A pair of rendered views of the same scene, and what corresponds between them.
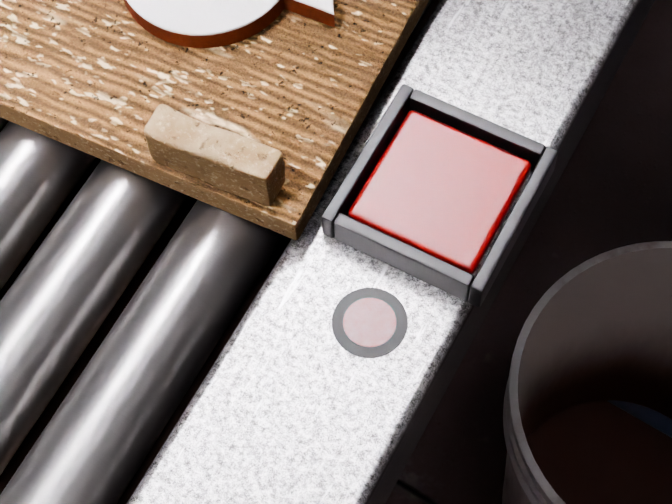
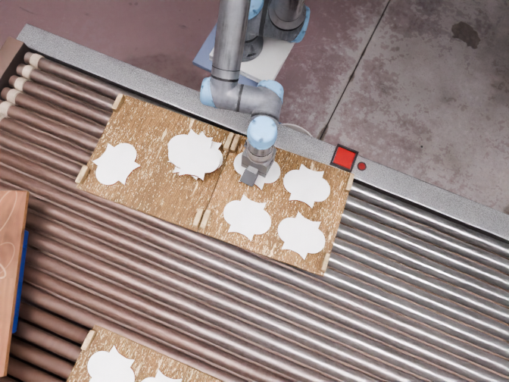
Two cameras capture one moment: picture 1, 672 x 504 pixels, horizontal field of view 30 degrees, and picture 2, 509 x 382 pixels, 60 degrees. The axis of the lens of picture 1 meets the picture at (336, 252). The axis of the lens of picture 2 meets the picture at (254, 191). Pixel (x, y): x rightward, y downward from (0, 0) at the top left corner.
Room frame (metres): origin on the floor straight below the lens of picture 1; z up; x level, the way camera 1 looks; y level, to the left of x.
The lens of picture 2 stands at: (0.70, 0.38, 2.30)
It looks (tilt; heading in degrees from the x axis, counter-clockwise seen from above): 74 degrees down; 251
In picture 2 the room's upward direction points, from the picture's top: 9 degrees clockwise
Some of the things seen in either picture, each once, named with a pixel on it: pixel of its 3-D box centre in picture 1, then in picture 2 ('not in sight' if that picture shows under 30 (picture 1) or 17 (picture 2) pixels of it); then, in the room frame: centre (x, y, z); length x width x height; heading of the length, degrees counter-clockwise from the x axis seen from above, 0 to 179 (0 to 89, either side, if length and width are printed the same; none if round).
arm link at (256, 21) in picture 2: not in sight; (246, 13); (0.50, -0.54, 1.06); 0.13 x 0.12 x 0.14; 159
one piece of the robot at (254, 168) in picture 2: not in sight; (254, 163); (0.57, -0.04, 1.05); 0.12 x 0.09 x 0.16; 53
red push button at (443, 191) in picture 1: (440, 194); (344, 158); (0.26, -0.05, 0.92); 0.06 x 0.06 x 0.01; 57
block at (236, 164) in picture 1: (214, 156); (349, 183); (0.27, 0.05, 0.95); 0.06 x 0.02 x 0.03; 60
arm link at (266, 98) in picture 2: not in sight; (261, 101); (0.53, -0.15, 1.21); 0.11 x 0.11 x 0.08; 69
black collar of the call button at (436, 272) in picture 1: (440, 192); (344, 158); (0.26, -0.05, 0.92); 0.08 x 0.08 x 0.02; 57
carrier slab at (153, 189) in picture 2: not in sight; (157, 160); (0.86, -0.14, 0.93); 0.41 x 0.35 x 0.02; 150
